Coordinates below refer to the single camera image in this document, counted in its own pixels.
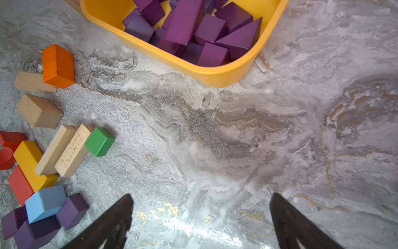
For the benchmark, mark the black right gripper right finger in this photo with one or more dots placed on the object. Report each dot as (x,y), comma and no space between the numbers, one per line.
(294,229)

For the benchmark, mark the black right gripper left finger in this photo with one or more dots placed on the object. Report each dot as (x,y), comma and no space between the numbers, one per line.
(109,230)

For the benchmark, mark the purple cube brick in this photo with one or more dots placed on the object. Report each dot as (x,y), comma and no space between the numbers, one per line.
(72,211)
(38,234)

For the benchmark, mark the yellow plastic storage bin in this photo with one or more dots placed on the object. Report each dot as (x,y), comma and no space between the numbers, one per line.
(110,14)

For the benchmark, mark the light blue wooden brick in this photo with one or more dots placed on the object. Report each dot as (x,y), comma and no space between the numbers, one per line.
(45,203)

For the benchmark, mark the natural wood long brick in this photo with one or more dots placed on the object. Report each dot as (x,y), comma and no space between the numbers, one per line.
(46,165)
(75,152)

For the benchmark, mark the green wooden brick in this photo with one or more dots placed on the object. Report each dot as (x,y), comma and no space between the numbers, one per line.
(99,142)

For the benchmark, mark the red flat wooden brick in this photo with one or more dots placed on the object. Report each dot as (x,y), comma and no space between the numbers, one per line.
(20,186)

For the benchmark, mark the yellow wooden brick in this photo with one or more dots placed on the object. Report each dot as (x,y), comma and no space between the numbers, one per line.
(28,155)

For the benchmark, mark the natural wood flat brick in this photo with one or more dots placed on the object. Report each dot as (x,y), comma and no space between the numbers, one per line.
(39,112)

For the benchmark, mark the orange wooden brick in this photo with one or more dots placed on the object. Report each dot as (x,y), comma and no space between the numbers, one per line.
(58,67)

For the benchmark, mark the purple long front brick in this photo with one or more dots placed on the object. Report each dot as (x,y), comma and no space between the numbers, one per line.
(186,18)

